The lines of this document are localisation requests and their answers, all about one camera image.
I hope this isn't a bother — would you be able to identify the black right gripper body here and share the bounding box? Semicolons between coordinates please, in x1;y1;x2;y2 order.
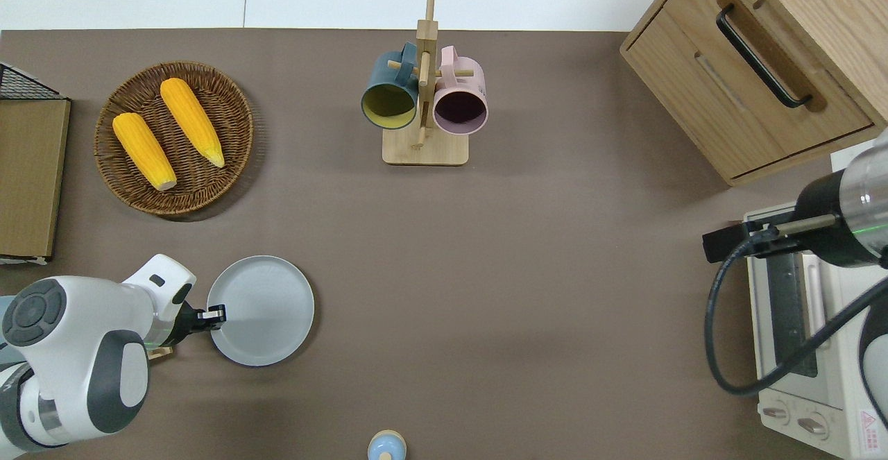
702;221;773;265

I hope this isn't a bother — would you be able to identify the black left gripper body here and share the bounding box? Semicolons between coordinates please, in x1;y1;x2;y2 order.
169;298;210;345

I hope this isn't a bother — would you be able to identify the gray round plate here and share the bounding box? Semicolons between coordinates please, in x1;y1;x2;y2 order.
206;255;316;368

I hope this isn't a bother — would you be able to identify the silver metal rod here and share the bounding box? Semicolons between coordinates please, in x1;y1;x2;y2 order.
775;214;839;235

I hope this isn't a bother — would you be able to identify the round brown wicker tray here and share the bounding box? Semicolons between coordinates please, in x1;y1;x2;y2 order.
94;62;255;216

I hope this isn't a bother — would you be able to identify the wooden drawer cabinet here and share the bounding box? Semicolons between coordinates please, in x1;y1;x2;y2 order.
619;0;888;187

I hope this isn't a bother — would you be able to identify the cream toaster oven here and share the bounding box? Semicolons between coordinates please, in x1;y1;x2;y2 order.
742;200;888;460

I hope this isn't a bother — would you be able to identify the short blunt yellow corn cob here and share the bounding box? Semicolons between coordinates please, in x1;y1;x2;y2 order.
112;112;178;192

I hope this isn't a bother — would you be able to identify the long pointed yellow corn cob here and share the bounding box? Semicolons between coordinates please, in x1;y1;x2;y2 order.
160;77;227;169

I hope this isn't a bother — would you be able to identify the light wooden board lid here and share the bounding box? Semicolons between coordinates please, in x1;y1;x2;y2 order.
0;98;72;259

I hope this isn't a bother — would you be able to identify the large brown table mat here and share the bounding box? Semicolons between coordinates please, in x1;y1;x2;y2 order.
0;28;888;460

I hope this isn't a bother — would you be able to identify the wooden mug rack stand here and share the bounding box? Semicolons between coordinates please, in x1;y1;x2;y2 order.
382;0;476;167

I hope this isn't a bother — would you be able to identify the dark teal mug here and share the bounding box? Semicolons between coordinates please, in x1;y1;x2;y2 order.
360;42;421;132

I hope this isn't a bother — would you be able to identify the pink mug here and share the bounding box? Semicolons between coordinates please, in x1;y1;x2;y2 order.
432;45;490;136

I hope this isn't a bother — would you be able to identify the thick black looped cable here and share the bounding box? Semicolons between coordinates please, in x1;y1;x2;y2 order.
703;232;888;397

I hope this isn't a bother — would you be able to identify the wire basket with grid cover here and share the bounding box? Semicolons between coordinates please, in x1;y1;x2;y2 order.
0;62;72;266

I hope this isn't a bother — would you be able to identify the black cabinet drawer handle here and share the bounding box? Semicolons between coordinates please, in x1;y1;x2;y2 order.
716;3;814;110

